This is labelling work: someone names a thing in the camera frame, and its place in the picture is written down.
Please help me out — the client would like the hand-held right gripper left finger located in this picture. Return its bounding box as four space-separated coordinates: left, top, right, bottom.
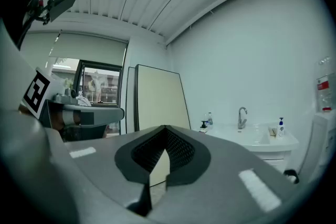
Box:
64 125 166 210

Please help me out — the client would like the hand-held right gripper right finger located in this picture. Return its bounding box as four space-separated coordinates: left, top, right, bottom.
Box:
146 125 312 224

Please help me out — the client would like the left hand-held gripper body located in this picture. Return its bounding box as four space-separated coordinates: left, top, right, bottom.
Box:
19 67 108 143

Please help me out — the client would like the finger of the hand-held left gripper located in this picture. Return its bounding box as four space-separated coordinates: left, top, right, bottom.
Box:
62 105 125 127

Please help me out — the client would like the white and blue pump bottle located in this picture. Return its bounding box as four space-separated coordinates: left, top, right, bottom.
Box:
276 117 287 140

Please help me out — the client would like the white plastic container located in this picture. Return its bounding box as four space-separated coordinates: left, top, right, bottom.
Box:
299 111 336 183

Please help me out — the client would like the white board with black edge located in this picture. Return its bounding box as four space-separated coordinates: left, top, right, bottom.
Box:
125 66 137 135

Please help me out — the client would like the black-framed window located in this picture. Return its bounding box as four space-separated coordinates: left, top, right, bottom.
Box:
51 57 123 108

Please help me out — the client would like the beige board with black edge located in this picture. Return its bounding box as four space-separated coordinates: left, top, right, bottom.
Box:
134 63 192 132

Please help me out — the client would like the white vanity cabinet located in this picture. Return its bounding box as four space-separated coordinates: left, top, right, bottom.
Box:
250 148 293 174

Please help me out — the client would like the white washbasin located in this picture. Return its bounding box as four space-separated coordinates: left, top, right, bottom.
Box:
193 122 300 153

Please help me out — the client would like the grey roller blind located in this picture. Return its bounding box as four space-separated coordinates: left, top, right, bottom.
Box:
20 30 130 68

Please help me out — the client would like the black bag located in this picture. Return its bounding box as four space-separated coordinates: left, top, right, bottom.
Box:
283 169 300 185

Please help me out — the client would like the chrome faucet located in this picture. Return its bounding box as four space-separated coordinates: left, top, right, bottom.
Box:
237 106 249 130

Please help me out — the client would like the large clear water jug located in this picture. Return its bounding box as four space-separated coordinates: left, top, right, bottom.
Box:
314 56 336 114

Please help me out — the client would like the black head-mounted camera rig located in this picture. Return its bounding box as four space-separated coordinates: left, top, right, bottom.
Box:
19 0 81 26

